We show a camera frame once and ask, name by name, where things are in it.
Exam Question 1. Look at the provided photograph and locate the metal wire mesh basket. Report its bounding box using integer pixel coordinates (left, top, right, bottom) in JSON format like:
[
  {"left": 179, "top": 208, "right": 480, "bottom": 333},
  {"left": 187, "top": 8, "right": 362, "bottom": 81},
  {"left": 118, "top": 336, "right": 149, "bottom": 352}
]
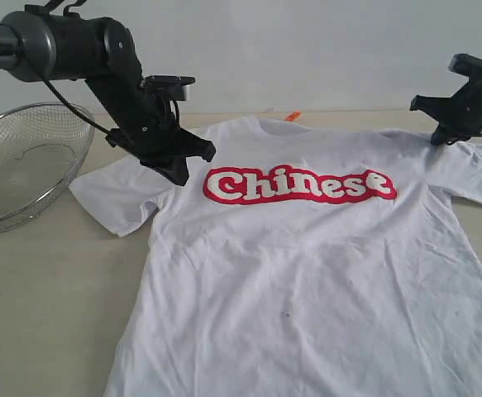
[{"left": 0, "top": 103, "right": 95, "bottom": 233}]

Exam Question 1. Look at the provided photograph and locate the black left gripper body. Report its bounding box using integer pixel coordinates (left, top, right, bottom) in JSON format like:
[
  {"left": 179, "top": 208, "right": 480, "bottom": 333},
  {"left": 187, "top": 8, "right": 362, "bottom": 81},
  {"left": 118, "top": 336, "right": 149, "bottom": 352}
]
[{"left": 106, "top": 88, "right": 190, "bottom": 163}]

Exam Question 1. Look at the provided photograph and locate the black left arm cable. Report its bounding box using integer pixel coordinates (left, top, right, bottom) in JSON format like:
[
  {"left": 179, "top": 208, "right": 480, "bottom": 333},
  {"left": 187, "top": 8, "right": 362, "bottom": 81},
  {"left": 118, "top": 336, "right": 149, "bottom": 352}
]
[{"left": 0, "top": 0, "right": 117, "bottom": 140}]

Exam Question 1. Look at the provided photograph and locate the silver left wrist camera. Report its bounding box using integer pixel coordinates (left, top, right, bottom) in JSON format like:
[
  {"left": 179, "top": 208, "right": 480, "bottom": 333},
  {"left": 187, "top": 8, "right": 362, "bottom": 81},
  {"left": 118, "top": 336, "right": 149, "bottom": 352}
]
[{"left": 141, "top": 75, "right": 196, "bottom": 101}]

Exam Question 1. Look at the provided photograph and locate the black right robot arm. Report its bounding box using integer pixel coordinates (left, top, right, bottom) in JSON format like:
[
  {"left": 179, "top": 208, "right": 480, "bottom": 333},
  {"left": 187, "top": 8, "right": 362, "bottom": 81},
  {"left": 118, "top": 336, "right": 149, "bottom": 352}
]
[{"left": 409, "top": 53, "right": 482, "bottom": 146}]

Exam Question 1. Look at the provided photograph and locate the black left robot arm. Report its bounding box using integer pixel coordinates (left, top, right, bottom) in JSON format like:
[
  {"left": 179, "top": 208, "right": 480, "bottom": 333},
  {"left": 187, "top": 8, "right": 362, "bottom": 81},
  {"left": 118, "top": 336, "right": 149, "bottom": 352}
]
[{"left": 0, "top": 5, "right": 216, "bottom": 186}]

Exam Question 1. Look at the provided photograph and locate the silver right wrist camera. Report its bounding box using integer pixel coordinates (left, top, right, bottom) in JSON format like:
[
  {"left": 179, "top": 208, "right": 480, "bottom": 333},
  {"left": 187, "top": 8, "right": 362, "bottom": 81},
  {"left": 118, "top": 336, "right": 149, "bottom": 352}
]
[{"left": 448, "top": 53, "right": 482, "bottom": 79}]

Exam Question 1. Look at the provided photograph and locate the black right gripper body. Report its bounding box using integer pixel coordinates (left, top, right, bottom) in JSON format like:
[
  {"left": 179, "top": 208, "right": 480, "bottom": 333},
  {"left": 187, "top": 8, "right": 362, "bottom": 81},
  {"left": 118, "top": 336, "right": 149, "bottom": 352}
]
[{"left": 438, "top": 77, "right": 482, "bottom": 138}]

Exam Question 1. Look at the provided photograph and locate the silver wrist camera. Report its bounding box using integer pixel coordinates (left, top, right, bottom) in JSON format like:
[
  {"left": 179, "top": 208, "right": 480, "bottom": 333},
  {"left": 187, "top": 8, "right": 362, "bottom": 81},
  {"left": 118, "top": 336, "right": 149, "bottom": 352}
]
[
  {"left": 448, "top": 53, "right": 482, "bottom": 79},
  {"left": 141, "top": 75, "right": 196, "bottom": 101}
]

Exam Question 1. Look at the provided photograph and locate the white shirt with red print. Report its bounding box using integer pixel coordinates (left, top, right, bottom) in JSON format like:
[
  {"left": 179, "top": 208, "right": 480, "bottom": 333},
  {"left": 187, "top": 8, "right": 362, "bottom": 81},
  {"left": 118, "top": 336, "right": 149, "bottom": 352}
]
[{"left": 70, "top": 117, "right": 482, "bottom": 396}]

